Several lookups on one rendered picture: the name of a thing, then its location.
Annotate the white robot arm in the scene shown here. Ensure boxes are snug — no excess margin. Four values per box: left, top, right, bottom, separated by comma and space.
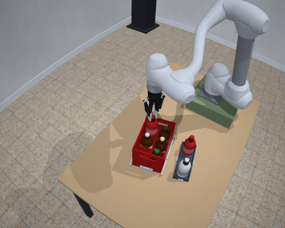
146, 0, 270, 109

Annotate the brown glass bottle with cream cap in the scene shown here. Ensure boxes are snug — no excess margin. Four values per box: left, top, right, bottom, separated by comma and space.
155, 137, 167, 152

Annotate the white bottle with brown band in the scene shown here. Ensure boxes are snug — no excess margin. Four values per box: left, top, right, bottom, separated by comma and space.
177, 158, 191, 177

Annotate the red bottle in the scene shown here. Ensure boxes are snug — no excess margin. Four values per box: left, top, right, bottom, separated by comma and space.
146, 114, 158, 136
182, 135, 196, 155

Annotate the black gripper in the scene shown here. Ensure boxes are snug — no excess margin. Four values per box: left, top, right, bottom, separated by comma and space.
143, 91, 165, 121

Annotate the brown bottle with white cap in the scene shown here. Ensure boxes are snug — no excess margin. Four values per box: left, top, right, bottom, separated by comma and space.
141, 133, 153, 149

